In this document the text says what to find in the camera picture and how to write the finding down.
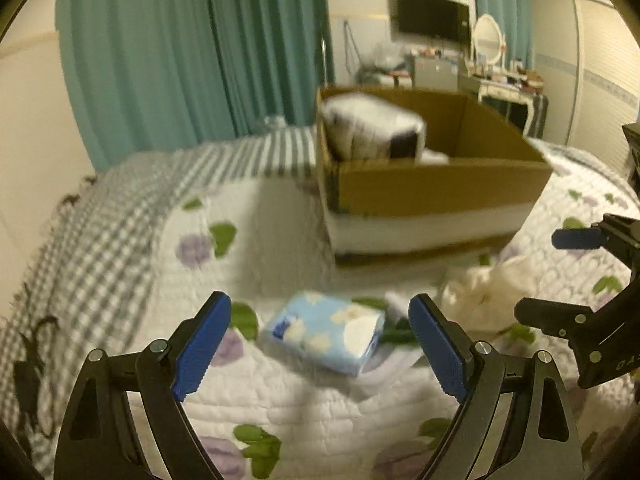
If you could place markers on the blue patterned tissue pack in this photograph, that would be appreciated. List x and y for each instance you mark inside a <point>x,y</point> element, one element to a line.
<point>325,327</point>

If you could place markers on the white dressing table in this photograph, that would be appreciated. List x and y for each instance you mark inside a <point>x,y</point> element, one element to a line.
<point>505,90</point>

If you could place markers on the wide teal curtain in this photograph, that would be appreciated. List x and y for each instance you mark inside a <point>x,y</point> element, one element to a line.
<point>175,60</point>

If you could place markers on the crumpled white cloth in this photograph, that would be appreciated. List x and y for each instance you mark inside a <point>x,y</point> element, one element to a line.
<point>485,287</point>

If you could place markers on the small white cabinet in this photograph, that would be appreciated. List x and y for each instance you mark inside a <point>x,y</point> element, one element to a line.
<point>435,72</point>

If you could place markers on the black wall television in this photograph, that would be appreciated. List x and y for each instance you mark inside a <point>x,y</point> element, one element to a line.
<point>432,14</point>

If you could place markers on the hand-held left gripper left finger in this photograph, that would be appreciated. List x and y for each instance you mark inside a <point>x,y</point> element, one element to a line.
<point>202,342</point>

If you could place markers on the white and black tissue pack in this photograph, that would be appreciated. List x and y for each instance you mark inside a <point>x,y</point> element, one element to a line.
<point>372,127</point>

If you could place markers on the brown cardboard box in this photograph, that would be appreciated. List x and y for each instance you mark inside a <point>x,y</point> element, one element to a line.
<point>430,200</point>

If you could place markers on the oval white vanity mirror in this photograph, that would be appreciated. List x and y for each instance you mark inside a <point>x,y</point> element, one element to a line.
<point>486,37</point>

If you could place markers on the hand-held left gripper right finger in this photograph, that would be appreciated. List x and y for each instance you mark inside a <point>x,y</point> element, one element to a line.
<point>440,345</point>

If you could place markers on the white wardrobe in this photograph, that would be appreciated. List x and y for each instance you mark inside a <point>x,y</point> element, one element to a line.
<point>585,70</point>

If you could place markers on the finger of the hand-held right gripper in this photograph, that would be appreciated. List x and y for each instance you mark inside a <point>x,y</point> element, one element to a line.
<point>550,317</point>
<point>575,238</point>

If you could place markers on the grey checked blanket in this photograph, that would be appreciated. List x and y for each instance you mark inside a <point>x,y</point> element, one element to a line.
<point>100,240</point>

